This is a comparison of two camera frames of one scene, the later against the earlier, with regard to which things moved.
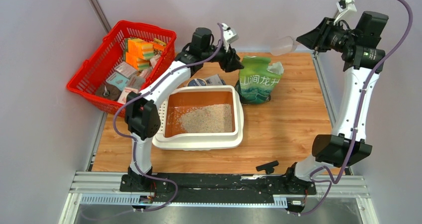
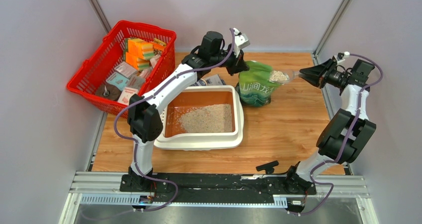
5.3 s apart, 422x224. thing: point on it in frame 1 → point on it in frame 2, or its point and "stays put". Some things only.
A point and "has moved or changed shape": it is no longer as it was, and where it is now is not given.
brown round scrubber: (109, 90) stays put
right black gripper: (317, 38) → (312, 74)
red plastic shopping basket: (93, 71) stays put
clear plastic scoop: (283, 45) → (282, 76)
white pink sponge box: (122, 98) stays put
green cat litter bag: (256, 82) has moved or changed shape
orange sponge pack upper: (140, 48) stays put
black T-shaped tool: (268, 167) stays put
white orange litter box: (197, 118) stays put
